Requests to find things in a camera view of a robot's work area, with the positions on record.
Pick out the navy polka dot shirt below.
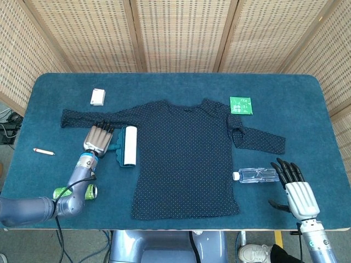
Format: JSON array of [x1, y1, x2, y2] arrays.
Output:
[[60, 98, 287, 221]]

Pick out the blue floor cable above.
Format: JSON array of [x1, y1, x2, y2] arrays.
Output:
[[56, 229, 110, 263]]

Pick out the green drink can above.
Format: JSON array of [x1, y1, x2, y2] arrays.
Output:
[[53, 184, 98, 200]]

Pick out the woven folding screen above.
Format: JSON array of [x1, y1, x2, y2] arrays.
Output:
[[0, 0, 351, 170]]

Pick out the black cloth item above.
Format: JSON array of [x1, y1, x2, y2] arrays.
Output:
[[270, 243, 302, 263]]

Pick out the white sneaker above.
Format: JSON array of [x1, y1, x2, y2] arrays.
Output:
[[237, 243, 274, 262]]

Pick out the white red marker pen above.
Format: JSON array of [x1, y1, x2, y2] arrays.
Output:
[[32, 147, 55, 156]]

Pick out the green square packet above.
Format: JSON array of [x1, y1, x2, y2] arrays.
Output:
[[229, 96, 253, 115]]

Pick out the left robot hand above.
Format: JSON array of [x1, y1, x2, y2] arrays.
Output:
[[82, 119, 115, 158]]

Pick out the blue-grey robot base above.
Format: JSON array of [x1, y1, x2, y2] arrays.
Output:
[[109, 229, 228, 263]]

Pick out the blue white lint roller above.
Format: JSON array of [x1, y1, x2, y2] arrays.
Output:
[[109, 125, 138, 168]]

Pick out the black equipment with cables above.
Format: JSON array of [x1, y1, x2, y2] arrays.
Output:
[[0, 108, 24, 150]]

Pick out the small white box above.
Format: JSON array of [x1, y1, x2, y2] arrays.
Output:
[[89, 88, 106, 107]]

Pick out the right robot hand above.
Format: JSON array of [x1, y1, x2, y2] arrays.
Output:
[[268, 157, 320, 221]]

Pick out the clear plastic water bottle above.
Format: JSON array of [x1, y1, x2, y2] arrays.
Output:
[[232, 167, 280, 183]]

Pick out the blue table cloth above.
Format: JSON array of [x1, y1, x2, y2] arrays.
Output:
[[1, 72, 344, 230]]

